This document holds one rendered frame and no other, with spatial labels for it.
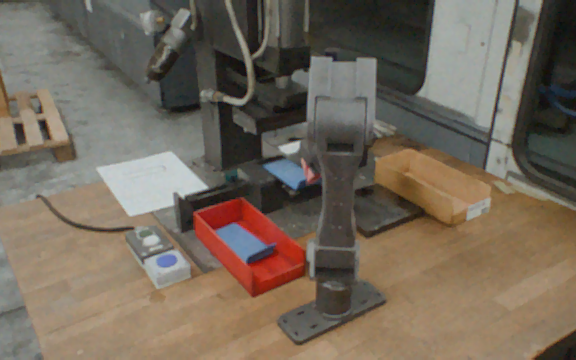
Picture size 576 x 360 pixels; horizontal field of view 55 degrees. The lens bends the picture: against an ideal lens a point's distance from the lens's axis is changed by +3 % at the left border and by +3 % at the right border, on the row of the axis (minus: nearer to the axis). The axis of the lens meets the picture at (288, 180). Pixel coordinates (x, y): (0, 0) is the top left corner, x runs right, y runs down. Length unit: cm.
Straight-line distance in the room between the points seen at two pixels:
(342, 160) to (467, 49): 94
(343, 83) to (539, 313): 54
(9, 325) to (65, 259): 139
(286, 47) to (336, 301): 53
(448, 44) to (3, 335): 198
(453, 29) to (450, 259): 76
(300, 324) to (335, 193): 26
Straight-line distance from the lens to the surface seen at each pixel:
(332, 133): 74
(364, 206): 126
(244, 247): 114
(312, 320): 96
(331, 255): 90
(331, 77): 80
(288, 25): 115
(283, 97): 116
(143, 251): 112
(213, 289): 105
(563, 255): 125
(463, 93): 168
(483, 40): 161
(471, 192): 135
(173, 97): 443
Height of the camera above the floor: 155
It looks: 27 degrees down
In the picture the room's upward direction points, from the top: straight up
